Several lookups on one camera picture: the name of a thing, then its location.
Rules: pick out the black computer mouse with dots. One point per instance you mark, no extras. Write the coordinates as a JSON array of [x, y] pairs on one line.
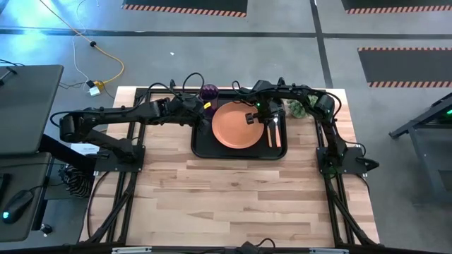
[[16, 206]]

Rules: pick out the black rectangular tray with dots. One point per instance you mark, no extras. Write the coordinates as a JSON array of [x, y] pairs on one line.
[[212, 151]]

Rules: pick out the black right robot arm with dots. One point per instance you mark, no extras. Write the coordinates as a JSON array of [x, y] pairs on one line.
[[300, 92]]

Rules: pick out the white paper label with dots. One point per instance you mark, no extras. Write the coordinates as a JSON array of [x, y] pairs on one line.
[[84, 149]]

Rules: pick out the green potted succulent plant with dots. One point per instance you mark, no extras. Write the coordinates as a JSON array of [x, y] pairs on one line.
[[298, 107]]

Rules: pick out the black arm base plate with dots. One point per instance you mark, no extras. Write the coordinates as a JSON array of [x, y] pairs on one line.
[[353, 155], [106, 164]]

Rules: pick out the yellow plug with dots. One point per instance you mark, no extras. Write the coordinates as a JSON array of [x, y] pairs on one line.
[[99, 85]]

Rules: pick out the black neighbouring table stand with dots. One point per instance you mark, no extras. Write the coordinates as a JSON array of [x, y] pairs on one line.
[[423, 141]]

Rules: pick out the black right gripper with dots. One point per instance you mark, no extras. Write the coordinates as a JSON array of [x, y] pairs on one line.
[[265, 107]]

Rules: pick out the silver metal bracket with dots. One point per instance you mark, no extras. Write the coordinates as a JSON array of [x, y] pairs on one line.
[[328, 251], [131, 250]]

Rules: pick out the white power adapter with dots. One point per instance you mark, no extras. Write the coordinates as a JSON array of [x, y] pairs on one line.
[[94, 91]]

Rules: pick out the black desk stand leg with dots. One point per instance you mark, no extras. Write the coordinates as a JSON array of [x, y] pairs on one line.
[[67, 153]]

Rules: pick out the black table-level camera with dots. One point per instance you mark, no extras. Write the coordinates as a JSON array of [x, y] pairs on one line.
[[249, 248]]

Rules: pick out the black hazard-striped floor mat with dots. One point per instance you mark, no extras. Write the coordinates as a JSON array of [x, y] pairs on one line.
[[406, 67], [183, 5], [399, 4]]

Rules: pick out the purple faceted plastic cup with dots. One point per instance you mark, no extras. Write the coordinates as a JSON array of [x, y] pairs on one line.
[[209, 92]]

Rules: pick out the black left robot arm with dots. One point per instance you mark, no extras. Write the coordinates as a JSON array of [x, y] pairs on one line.
[[116, 113]]

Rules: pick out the dark side desk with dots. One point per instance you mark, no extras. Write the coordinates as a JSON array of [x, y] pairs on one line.
[[35, 176]]

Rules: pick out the small black caster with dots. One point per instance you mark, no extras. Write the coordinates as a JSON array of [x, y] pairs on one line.
[[46, 230]]

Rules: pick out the orange round plate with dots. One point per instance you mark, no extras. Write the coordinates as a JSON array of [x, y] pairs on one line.
[[233, 130]]

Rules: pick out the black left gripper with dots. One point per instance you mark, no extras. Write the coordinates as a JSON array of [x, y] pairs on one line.
[[183, 109]]

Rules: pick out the grey desk panel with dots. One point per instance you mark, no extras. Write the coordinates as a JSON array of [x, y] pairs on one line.
[[28, 106]]

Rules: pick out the black white striped bundle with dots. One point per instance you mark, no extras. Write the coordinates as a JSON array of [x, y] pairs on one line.
[[77, 181]]

